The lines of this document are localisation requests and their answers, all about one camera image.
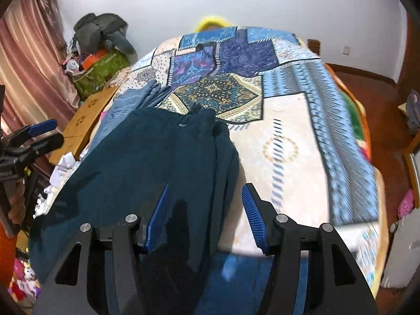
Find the grey green cloth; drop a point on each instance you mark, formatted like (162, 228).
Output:
(123, 44)

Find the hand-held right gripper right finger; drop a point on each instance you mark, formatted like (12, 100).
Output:
(254, 220)

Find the orange box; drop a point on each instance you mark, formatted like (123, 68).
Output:
(95, 58)

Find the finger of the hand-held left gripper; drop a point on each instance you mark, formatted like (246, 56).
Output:
(46, 144)
(42, 128)

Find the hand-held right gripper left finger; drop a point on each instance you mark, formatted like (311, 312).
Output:
(157, 216)

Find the pink striped curtain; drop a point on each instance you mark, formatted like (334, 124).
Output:
(29, 55)

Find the wooden bed frame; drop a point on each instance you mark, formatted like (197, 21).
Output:
(313, 46)

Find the green patterned storage bag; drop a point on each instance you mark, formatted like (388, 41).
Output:
(98, 72)

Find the pile of dark jackets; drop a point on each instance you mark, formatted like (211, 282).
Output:
(95, 29)

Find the grey pink bag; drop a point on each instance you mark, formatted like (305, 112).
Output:
(414, 111)

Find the dark navy pants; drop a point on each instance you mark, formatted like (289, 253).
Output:
(131, 164)

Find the pink slipper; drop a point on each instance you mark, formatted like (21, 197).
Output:
(406, 203)

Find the pile of white cloth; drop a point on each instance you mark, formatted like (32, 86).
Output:
(62, 167)

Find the wooden lap desk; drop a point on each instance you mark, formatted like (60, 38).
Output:
(85, 115)

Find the yellow foam tube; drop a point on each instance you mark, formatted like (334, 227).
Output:
(213, 21)

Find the folded blue jeans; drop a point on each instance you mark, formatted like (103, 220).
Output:
(131, 101)

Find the white wall socket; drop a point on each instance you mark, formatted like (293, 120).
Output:
(346, 51)

